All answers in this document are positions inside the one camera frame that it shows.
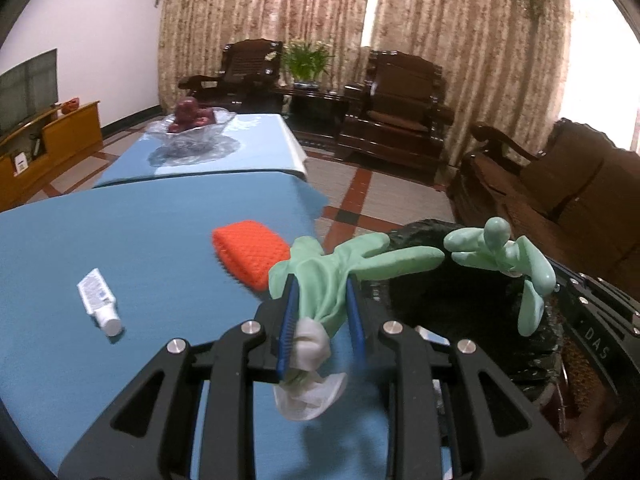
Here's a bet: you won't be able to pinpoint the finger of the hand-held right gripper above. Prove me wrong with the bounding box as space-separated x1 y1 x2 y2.
552 265 640 333
557 301 640 411

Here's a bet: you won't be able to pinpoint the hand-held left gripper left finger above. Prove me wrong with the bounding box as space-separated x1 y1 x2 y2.
59 275 301 480

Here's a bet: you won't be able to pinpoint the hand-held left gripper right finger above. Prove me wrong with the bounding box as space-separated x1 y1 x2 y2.
345 277 586 480

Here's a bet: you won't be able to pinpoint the green rubber glove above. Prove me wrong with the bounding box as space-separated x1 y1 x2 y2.
444 216 556 337
269 232 446 421

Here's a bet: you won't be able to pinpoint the black lined waste bin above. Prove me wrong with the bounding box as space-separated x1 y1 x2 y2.
360 217 576 411

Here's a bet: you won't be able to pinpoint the orange scrub sponge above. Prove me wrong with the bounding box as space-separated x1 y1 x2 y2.
211 220 291 292

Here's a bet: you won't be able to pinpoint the wooden sofa with brown cushions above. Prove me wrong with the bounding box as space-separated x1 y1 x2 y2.
446 117 640 461

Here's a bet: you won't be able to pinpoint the light blue tablecloth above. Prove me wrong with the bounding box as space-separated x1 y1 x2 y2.
92 112 310 188

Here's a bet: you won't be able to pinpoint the white toothpaste tube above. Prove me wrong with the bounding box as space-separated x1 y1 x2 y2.
76 268 123 337

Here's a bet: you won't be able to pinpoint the glass fruit bowl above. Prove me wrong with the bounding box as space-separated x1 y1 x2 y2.
145 109 243 166

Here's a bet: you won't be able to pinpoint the brown seat cushion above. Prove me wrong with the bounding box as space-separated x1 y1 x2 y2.
369 110 431 133

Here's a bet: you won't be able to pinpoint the dark wooden side table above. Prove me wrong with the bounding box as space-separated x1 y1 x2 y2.
272 85 351 133

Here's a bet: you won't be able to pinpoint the dark red fruit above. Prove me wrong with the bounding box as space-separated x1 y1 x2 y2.
169 100 218 133

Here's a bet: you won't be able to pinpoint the dark wooden armchair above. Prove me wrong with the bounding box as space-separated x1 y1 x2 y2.
334 50 456 183
177 40 285 113

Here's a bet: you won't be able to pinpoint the green potted plant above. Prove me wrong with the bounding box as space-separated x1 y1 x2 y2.
280 40 335 90

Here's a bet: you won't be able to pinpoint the wooden television cabinet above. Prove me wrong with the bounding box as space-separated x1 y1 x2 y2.
0 101 105 211

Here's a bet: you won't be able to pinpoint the beige patterned curtains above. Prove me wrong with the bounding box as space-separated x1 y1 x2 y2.
157 0 571 161

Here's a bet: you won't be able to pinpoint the flat screen television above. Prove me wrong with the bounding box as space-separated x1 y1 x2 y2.
0 49 60 136

